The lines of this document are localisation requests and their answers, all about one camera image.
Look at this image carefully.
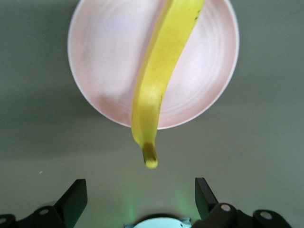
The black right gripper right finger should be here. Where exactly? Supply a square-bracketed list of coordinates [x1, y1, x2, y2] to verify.
[192, 177, 292, 228]

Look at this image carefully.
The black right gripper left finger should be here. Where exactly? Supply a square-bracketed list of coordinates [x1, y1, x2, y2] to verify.
[0, 178, 88, 228]

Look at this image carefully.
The yellow banana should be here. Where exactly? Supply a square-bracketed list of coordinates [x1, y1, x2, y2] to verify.
[131, 0, 206, 170]

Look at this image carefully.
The table cover cloth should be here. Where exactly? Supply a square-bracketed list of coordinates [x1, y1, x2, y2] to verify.
[0, 0, 304, 228]

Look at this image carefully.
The pink round plate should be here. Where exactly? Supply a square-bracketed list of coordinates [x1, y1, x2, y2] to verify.
[67, 0, 240, 130]

